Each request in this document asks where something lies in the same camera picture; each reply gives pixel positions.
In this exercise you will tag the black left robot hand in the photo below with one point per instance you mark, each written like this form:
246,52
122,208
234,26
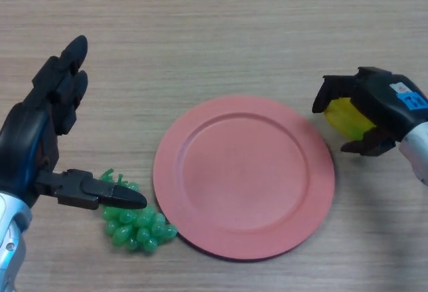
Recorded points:
23,138

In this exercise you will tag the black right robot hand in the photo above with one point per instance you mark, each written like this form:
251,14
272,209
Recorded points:
384,98

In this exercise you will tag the yellow starfruit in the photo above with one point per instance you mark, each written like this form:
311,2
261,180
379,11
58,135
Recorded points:
344,118

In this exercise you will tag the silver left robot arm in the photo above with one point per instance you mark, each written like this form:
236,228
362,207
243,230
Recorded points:
10,245

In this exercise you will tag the pink round plate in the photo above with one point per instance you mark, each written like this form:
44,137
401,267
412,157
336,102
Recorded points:
244,178

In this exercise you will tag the green grape bunch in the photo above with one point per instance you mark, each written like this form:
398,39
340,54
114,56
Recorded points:
140,225

